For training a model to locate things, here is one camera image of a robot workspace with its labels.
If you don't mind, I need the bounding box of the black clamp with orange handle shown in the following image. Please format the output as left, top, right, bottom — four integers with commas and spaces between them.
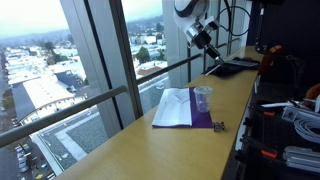
239, 133, 280, 160
244, 104, 277, 118

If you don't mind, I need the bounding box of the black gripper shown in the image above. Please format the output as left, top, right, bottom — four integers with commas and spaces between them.
194, 30, 226, 66

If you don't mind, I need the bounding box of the white plastic tube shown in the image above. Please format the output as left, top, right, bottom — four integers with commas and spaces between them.
261, 100, 296, 109

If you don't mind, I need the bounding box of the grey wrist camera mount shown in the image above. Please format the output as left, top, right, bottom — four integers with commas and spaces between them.
203, 16, 221, 33

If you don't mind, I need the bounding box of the orange rounded object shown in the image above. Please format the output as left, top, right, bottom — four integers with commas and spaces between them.
304, 83, 320, 108

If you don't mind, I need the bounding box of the dark grey side table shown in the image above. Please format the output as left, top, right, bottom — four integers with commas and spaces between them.
221, 46, 320, 180

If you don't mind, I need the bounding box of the grey metal window railing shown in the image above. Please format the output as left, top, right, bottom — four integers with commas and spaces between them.
0, 53, 204, 150

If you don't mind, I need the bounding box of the black cloth bag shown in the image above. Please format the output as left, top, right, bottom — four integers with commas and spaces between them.
202, 57, 261, 79

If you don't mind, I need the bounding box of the black tripod pole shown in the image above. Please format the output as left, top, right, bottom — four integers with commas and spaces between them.
254, 0, 268, 55

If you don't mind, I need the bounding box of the white paper sheet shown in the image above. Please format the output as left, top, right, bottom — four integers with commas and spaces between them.
152, 87, 194, 128

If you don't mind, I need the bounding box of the black perforated breadboard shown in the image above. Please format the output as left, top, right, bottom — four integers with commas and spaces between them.
239, 99, 320, 180

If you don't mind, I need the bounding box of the orange office chair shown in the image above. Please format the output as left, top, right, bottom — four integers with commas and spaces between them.
257, 44, 285, 77

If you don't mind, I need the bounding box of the metal staple remover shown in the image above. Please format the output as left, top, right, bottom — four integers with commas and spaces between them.
212, 121, 226, 133

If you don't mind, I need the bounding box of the aluminium rail with bracket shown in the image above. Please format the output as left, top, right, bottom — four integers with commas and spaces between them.
282, 145, 320, 174
281, 105, 320, 123

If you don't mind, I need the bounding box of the grey coiled cable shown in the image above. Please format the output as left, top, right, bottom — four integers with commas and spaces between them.
293, 118, 320, 145

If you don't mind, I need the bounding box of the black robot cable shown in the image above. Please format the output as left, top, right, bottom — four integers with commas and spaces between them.
215, 0, 252, 38

